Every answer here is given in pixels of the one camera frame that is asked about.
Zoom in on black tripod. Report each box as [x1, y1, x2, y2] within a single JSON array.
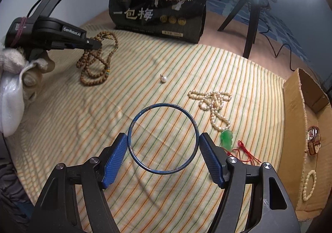
[[218, 0, 270, 59]]

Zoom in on black printed bag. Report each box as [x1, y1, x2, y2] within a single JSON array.
[[107, 0, 209, 44]]

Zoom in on black cable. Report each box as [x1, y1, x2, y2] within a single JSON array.
[[259, 2, 295, 73]]

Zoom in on striped cloth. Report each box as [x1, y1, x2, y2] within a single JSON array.
[[8, 24, 289, 233]]

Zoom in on person's left forearm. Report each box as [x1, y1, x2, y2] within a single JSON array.
[[0, 63, 35, 137]]

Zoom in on cardboard box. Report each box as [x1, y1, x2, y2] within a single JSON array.
[[282, 68, 332, 221]]

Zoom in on wooden bead necklace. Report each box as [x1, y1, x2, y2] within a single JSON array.
[[76, 31, 118, 87]]

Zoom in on pearl bracelet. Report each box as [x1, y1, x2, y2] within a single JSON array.
[[302, 170, 317, 201]]

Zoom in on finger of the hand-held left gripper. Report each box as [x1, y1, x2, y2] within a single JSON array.
[[62, 38, 103, 50]]

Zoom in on dark patterned cloth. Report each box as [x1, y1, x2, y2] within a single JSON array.
[[0, 162, 35, 233]]

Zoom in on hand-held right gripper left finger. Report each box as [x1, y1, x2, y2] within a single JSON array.
[[31, 133, 128, 233]]

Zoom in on brown wristwatch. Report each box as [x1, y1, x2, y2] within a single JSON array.
[[305, 126, 322, 156]]

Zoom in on pearl necklace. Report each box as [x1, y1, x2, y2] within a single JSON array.
[[188, 90, 232, 131]]

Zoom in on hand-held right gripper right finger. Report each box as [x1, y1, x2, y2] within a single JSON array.
[[200, 133, 297, 233]]

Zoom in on green pendant with red cord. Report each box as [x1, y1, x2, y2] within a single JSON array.
[[220, 131, 261, 164]]

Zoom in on blue bangle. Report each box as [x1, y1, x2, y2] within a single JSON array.
[[127, 103, 200, 174]]

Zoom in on person's left hand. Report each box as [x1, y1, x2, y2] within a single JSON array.
[[0, 49, 55, 101]]

